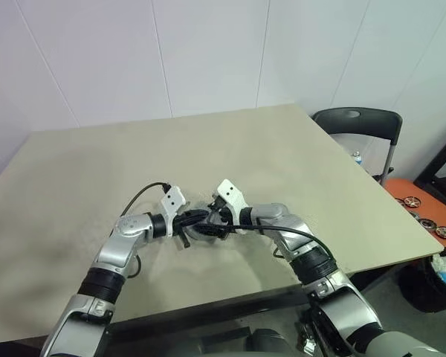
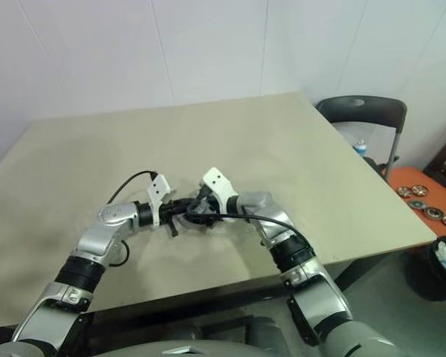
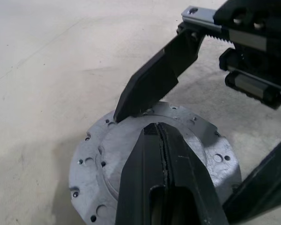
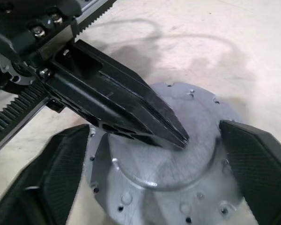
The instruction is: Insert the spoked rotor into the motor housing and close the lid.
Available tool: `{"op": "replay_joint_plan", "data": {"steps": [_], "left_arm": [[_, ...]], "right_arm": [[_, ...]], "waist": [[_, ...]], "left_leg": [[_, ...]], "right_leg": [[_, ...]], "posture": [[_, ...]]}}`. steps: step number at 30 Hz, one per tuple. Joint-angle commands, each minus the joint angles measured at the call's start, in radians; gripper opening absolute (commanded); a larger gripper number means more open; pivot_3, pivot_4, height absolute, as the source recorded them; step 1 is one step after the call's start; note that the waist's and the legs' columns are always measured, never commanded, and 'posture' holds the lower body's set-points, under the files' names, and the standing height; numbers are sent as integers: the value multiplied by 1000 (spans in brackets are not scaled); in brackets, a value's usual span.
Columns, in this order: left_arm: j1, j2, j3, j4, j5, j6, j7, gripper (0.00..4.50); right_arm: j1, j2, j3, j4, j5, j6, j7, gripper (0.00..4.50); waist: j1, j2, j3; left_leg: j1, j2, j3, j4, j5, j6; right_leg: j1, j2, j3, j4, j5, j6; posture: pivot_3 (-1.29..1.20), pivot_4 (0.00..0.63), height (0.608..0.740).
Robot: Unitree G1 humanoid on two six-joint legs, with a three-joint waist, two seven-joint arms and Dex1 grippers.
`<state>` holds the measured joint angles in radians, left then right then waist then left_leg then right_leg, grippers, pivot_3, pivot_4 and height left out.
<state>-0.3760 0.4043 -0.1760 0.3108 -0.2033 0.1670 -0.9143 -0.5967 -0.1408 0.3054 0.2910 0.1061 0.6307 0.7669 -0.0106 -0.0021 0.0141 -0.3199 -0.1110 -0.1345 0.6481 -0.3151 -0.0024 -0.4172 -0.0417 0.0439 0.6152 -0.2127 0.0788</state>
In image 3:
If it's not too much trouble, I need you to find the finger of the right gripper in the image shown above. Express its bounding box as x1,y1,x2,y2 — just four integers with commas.
113,22,206,123
222,137,281,225

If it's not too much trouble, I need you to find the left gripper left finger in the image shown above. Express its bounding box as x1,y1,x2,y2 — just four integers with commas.
114,121,167,225

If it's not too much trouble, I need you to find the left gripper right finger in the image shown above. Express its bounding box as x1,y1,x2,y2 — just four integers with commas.
157,121,230,225

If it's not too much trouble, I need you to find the grey toothed gear disc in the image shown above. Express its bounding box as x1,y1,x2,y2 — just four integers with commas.
68,100,243,224

